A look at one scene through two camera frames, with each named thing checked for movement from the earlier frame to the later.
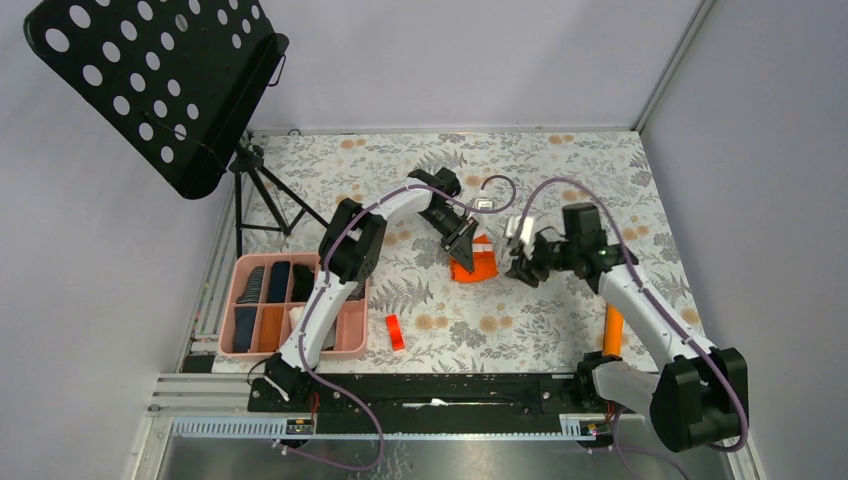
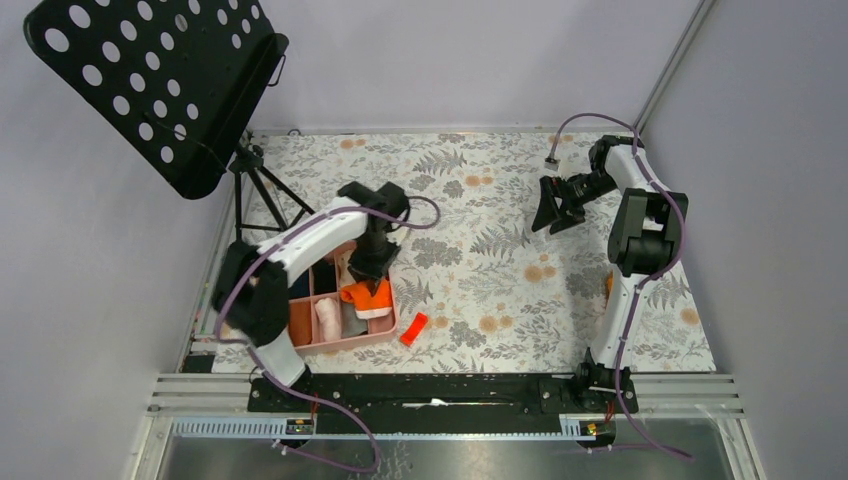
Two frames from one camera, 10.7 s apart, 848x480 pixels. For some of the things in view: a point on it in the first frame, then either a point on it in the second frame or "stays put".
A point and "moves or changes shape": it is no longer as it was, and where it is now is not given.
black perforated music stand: (174, 84) stays put
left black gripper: (458, 242) to (373, 272)
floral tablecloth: (486, 244) stays put
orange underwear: (485, 263) to (368, 305)
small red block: (395, 332) to (414, 329)
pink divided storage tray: (261, 296) moves or changes shape
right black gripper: (522, 267) to (548, 213)
